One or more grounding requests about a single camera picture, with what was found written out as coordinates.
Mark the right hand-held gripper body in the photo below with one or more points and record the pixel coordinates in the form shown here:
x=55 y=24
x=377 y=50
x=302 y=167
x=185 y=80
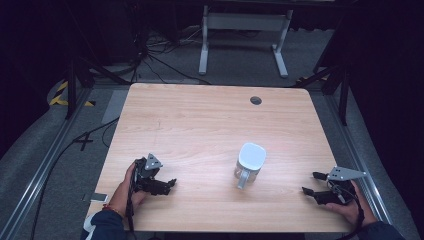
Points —
x=340 y=195

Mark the black metal stand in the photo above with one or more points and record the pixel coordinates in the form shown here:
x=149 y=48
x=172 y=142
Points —
x=343 y=96
x=71 y=90

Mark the white metal desk frame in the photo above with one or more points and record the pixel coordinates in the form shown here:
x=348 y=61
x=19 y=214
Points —
x=246 y=21

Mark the clear glass mug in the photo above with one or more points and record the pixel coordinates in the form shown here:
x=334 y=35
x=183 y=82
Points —
x=250 y=165

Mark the person's left hand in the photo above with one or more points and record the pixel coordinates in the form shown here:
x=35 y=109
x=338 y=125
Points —
x=123 y=195

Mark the person's right hand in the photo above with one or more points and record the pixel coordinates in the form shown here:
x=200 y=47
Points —
x=353 y=210

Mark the aluminium floor rail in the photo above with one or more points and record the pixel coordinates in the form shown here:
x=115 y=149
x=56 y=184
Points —
x=46 y=166
x=353 y=150

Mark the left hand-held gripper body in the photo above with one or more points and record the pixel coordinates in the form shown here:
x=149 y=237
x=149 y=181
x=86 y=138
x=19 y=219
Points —
x=146 y=171

